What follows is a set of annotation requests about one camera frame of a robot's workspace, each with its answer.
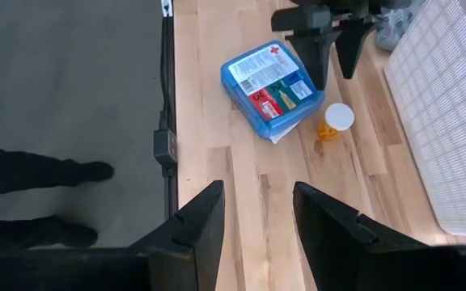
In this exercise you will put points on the person's leg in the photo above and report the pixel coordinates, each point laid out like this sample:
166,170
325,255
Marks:
35,171

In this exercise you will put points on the white paper leaflet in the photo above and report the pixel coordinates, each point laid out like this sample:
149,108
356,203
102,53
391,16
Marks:
283,134

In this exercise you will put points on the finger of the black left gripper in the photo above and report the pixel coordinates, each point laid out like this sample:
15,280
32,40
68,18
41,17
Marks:
320,56
354,44

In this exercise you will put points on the grey patterned cloth bundle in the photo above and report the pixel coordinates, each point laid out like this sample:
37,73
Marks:
396,24

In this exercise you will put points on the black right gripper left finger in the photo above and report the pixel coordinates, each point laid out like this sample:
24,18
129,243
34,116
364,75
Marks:
192,242

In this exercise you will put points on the white perforated plastic basket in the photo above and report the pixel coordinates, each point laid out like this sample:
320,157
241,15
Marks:
451,121

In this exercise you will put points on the black table clamp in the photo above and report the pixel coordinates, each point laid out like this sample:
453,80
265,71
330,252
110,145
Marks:
165,146

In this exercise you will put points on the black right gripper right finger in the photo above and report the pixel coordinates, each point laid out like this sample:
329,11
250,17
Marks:
330,242

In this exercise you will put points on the blue Band-Aid first aid box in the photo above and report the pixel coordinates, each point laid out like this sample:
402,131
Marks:
271,87

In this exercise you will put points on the orange pill bottle white cap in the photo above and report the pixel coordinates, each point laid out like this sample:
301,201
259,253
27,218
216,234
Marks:
338,117

